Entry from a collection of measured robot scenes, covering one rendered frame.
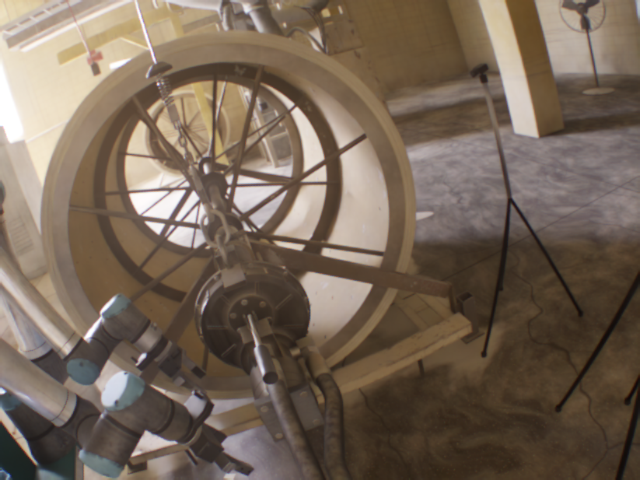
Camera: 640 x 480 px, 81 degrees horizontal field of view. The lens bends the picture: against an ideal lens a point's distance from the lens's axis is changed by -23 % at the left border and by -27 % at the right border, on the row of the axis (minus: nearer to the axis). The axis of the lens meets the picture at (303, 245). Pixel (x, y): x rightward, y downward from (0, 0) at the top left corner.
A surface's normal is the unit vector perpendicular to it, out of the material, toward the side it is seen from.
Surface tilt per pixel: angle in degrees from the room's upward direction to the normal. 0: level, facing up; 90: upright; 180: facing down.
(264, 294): 90
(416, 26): 90
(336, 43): 90
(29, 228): 90
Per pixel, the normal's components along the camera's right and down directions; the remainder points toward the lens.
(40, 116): 0.23, 0.29
